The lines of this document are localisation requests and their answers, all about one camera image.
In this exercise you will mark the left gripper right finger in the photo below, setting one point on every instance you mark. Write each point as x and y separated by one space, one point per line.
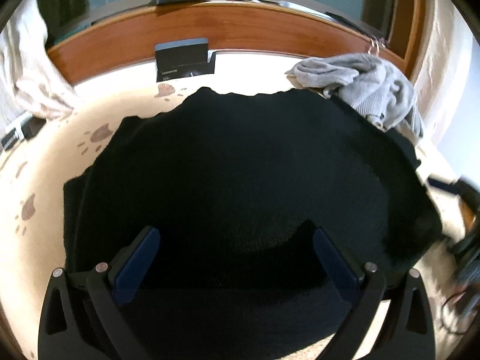
407 332

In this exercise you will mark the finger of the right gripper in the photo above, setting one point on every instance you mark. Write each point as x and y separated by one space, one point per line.
453 187

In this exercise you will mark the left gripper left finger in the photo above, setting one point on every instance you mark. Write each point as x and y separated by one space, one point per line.
80 316

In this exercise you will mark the black knit sweater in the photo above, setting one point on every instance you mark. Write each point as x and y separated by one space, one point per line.
237 186

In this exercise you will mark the right beige curtain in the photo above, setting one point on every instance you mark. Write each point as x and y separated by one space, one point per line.
442 67

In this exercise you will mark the beige curtain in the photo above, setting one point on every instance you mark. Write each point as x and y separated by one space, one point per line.
442 67
30 82

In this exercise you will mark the grey garment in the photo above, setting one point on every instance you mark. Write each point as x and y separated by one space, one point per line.
372 86

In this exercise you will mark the yellow paw print blanket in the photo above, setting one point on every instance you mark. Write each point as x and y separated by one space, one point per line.
33 174

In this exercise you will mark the white power strip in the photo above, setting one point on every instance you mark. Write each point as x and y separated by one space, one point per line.
17 130

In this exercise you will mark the black power adapter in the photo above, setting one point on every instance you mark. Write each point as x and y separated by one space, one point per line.
31 127

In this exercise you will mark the left beige curtain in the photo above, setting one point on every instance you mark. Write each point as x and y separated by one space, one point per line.
30 82

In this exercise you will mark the clear plastic tube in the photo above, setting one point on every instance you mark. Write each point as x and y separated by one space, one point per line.
303 9

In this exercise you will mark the black box on bed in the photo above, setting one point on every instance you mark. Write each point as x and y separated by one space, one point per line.
184 58

